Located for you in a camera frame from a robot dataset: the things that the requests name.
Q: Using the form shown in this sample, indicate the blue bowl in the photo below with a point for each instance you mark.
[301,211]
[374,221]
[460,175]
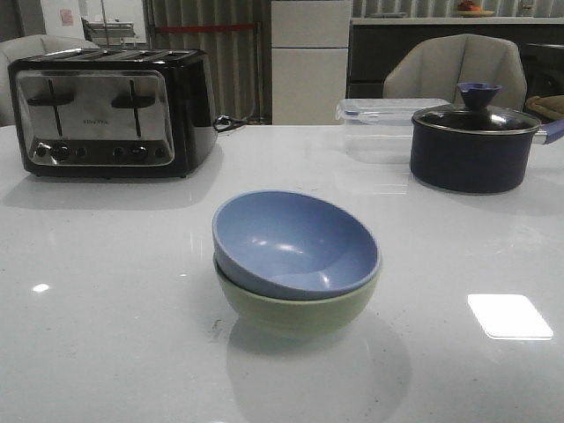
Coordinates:
[290,246]

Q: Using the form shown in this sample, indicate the green bowl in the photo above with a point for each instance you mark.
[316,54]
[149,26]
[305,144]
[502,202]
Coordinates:
[296,319]

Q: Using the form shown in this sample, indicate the clear plastic food container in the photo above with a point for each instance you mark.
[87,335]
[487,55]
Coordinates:
[379,131]

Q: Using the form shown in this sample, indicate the white cabinet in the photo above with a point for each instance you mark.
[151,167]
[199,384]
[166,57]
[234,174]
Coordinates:
[309,53]

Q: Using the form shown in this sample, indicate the dark blue saucepan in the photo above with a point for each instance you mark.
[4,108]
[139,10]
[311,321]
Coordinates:
[475,162]

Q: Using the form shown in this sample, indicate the dark counter with white top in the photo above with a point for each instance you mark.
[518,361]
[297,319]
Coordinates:
[377,46]

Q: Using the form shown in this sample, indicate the beige upholstered chair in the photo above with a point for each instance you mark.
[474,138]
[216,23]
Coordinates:
[434,68]

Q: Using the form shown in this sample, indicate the glass pot lid blue knob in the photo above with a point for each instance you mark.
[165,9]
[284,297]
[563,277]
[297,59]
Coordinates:
[477,115]

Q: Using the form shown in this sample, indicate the black silver toaster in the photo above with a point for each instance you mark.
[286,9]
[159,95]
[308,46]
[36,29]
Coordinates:
[114,113]

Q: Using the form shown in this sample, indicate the fruit plate on counter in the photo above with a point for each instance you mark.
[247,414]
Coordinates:
[470,9]

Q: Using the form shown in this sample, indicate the tan cushion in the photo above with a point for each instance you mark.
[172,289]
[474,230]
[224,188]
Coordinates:
[547,109]

